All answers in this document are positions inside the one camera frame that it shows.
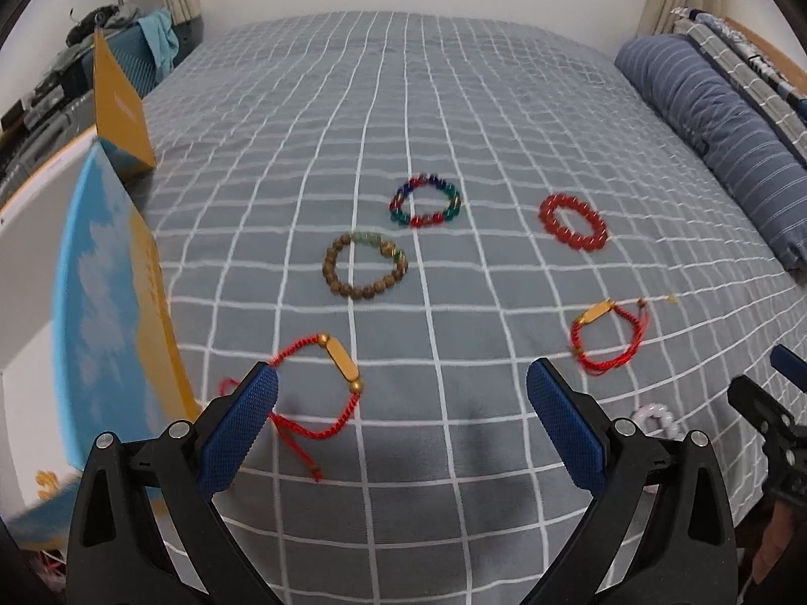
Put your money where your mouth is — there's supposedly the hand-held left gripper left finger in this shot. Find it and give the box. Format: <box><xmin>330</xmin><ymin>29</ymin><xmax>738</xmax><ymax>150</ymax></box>
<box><xmin>65</xmin><ymin>361</ymin><xmax>297</xmax><ymax>605</ymax></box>

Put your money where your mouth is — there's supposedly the teal suitcase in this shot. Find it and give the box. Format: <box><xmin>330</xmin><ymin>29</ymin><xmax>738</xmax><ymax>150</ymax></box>
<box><xmin>101</xmin><ymin>16</ymin><xmax>206</xmax><ymax>100</ymax></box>

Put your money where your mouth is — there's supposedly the pale pink bead bracelet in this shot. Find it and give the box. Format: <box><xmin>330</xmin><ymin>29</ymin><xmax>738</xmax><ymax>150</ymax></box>
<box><xmin>630</xmin><ymin>403</ymin><xmax>688</xmax><ymax>439</ymax></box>

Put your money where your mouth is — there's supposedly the grey suitcase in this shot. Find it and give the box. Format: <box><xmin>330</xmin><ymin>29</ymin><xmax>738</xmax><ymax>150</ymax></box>
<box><xmin>0</xmin><ymin>91</ymin><xmax>97</xmax><ymax>203</ymax></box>

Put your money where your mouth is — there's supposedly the multicolour glass bead bracelet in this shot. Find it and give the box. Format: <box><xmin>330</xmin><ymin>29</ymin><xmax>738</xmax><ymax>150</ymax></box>
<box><xmin>387</xmin><ymin>172</ymin><xmax>464</xmax><ymax>229</ymax></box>

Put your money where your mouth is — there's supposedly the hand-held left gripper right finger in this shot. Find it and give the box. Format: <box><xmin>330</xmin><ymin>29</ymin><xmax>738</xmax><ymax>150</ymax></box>
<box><xmin>523</xmin><ymin>358</ymin><xmax>741</xmax><ymax>605</ymax></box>

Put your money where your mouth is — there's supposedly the red cord bracelet gold tube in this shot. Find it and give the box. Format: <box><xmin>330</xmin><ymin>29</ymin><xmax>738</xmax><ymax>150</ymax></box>
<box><xmin>218</xmin><ymin>331</ymin><xmax>367</xmax><ymax>485</ymax></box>

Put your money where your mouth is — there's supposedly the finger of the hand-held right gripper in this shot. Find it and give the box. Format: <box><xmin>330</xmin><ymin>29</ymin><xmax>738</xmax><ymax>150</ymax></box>
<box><xmin>769</xmin><ymin>343</ymin><xmax>807</xmax><ymax>393</ymax></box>
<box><xmin>726</xmin><ymin>375</ymin><xmax>800</xmax><ymax>455</ymax></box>

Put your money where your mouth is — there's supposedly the red bead bracelet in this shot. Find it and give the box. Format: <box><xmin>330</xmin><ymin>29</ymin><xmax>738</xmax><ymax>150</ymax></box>
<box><xmin>538</xmin><ymin>193</ymin><xmax>611</xmax><ymax>253</ymax></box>

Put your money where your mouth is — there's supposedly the teal cloth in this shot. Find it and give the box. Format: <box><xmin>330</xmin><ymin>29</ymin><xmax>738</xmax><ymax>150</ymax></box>
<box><xmin>135</xmin><ymin>9</ymin><xmax>182</xmax><ymax>77</ymax></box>

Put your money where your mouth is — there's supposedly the white cardboard box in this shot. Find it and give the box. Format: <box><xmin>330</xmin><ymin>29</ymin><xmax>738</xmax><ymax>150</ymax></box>
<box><xmin>0</xmin><ymin>31</ymin><xmax>193</xmax><ymax>549</ymax></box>

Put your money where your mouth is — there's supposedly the wooden headboard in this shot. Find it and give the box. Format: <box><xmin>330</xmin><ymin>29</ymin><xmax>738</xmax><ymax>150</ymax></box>
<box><xmin>722</xmin><ymin>16</ymin><xmax>807</xmax><ymax>98</ymax></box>

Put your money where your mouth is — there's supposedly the person's right hand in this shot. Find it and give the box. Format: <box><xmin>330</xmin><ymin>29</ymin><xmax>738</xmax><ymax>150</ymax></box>
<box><xmin>753</xmin><ymin>503</ymin><xmax>807</xmax><ymax>581</ymax></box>

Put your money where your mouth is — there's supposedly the brown wooden bead bracelet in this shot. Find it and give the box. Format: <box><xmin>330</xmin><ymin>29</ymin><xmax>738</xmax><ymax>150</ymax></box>
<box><xmin>323</xmin><ymin>230</ymin><xmax>411</xmax><ymax>299</ymax></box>

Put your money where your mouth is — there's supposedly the red cord bracelet gold plate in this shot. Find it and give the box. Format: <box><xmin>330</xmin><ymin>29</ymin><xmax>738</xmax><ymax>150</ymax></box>
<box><xmin>569</xmin><ymin>297</ymin><xmax>652</xmax><ymax>375</ymax></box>

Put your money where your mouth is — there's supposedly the dark clutter pile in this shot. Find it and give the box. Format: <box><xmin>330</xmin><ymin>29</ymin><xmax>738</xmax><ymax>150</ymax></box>
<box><xmin>63</xmin><ymin>3</ymin><xmax>143</xmax><ymax>48</ymax></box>

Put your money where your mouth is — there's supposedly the blue striped pillow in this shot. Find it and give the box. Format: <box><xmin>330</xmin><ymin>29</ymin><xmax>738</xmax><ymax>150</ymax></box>
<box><xmin>614</xmin><ymin>34</ymin><xmax>807</xmax><ymax>275</ymax></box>

